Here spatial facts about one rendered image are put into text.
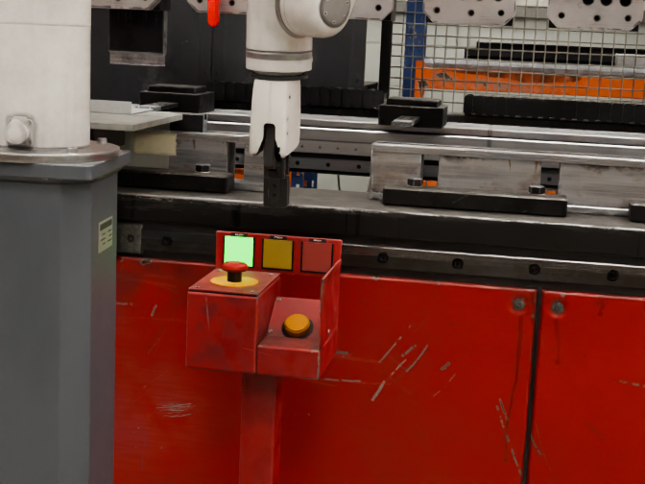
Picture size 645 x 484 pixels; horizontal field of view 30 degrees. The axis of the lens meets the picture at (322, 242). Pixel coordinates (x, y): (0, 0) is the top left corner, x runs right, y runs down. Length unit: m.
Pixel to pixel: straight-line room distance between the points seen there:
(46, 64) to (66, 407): 0.39
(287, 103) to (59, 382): 0.44
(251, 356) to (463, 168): 0.52
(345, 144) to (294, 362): 0.68
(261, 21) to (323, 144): 0.84
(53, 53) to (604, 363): 1.02
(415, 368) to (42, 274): 0.79
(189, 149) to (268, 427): 0.54
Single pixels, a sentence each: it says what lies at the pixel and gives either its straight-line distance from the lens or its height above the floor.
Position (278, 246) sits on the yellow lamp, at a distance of 1.87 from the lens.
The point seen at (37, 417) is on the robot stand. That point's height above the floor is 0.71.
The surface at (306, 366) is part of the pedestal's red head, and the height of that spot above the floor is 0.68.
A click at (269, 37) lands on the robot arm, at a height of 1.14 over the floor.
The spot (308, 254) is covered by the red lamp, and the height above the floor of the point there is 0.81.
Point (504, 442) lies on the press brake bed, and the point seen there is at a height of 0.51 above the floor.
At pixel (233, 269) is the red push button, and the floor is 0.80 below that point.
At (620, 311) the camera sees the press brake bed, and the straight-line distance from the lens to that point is 1.95.
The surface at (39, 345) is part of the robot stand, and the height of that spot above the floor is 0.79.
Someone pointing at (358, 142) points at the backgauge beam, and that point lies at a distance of 2.31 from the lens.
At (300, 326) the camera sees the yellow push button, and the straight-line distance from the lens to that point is 1.79.
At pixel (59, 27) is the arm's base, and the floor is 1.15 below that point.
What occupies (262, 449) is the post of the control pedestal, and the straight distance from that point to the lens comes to 1.85.
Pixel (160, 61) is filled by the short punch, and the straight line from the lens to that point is 2.15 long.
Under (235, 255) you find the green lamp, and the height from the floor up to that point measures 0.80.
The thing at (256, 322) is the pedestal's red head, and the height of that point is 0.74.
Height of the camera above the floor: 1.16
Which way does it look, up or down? 10 degrees down
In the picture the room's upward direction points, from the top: 3 degrees clockwise
